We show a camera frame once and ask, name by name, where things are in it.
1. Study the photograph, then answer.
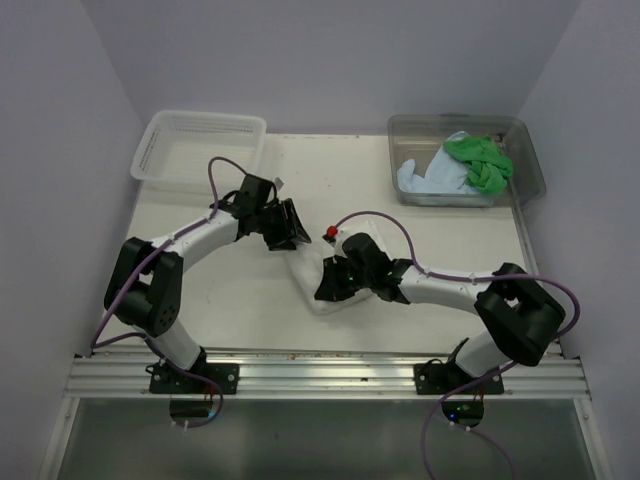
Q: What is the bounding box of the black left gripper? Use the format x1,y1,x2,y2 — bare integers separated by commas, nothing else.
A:
254,198,310,250

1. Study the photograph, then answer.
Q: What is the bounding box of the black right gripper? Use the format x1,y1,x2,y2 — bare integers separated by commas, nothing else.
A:
316,254,373,303

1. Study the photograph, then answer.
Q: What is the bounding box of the white towel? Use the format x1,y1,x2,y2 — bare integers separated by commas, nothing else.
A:
285,220,390,316

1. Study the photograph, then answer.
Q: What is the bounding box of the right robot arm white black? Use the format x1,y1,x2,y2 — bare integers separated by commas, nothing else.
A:
314,253,566,393

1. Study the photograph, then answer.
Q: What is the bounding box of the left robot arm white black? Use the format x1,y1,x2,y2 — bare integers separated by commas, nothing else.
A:
98,199,311,393

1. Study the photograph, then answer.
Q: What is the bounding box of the white plastic basket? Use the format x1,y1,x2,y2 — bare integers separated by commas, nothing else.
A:
130,110,267,194

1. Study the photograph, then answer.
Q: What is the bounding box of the light blue towel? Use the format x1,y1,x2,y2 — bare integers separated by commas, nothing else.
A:
396,142,481,196

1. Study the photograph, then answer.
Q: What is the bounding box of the grey transparent plastic bin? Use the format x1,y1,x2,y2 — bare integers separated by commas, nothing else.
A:
387,114,546,208

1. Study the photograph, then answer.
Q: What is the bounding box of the green towel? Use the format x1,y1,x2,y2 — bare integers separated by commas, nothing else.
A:
443,135,514,196

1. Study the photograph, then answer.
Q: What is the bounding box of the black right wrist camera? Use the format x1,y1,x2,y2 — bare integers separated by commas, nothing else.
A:
342,232,389,268

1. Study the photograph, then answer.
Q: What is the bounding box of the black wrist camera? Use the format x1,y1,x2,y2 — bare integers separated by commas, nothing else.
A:
342,232,389,268
233,174,278,217

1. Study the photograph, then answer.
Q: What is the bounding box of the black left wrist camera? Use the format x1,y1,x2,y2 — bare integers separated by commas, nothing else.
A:
233,174,278,217

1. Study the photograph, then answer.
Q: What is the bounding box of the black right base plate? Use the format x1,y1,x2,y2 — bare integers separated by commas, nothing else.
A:
413,359,505,395

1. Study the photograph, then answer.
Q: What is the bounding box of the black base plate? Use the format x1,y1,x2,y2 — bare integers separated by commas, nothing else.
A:
413,359,505,395
145,362,240,395

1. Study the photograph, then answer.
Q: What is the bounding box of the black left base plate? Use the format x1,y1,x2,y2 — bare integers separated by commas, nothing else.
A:
145,362,240,395

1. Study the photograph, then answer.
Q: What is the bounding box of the aluminium mounting rail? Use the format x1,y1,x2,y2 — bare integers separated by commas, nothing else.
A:
63,345,590,400

